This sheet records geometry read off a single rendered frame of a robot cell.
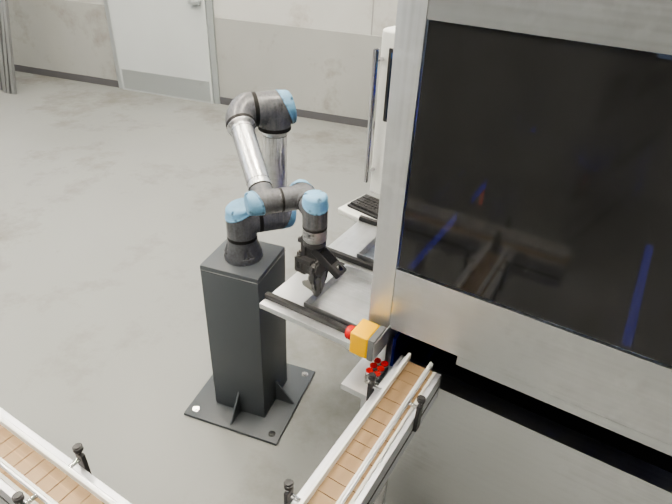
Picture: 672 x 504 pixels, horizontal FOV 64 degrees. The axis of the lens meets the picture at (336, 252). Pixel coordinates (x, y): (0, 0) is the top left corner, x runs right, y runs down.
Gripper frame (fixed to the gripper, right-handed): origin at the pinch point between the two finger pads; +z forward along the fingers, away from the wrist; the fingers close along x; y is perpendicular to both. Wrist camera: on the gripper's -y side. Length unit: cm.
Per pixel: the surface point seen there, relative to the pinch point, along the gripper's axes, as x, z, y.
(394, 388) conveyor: 23.8, -1.4, -38.8
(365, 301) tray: -9.0, 3.5, -12.4
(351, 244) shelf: -36.8, 3.7, 9.2
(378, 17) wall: -365, -14, 173
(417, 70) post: 12, -79, -30
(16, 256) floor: -24, 92, 243
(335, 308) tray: -0.4, 3.4, -6.1
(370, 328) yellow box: 17.3, -11.5, -27.3
